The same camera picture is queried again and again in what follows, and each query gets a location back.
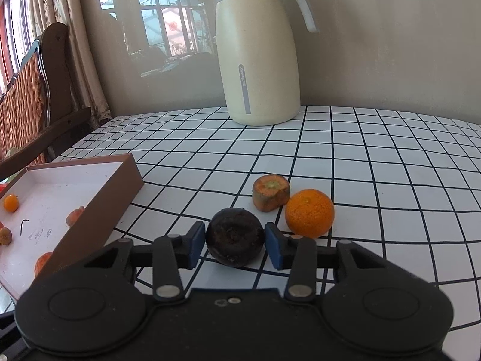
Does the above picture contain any white black grid tablecloth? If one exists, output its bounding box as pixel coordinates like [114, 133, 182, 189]
[60, 106, 480, 360]

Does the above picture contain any dark rotten round fruit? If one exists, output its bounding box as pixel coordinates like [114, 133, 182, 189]
[205, 208, 266, 268]

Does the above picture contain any carrot chunk dark rim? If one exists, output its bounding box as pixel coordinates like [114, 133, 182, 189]
[0, 227, 12, 245]

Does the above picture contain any large tangerine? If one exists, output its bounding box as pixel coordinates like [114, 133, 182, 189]
[34, 252, 52, 278]

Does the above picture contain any brown cardboard box tray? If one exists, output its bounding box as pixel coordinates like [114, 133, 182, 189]
[1, 153, 143, 300]

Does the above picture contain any window with red frame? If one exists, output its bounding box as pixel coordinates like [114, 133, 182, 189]
[1, 0, 31, 92]

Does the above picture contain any orange carrot piece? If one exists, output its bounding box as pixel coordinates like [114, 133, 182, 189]
[65, 205, 85, 227]

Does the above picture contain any cream thermos jug grey lid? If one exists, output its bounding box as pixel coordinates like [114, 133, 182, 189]
[215, 0, 318, 125]

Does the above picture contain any wooden chair woven back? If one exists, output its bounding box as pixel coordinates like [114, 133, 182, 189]
[1, 23, 91, 179]

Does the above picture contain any small orange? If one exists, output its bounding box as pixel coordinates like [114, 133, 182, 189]
[3, 194, 20, 213]

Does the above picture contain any small carrot stub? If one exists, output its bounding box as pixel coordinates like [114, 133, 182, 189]
[252, 174, 290, 212]

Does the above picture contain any beige floral curtain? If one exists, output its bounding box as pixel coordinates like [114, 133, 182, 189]
[27, 0, 112, 128]

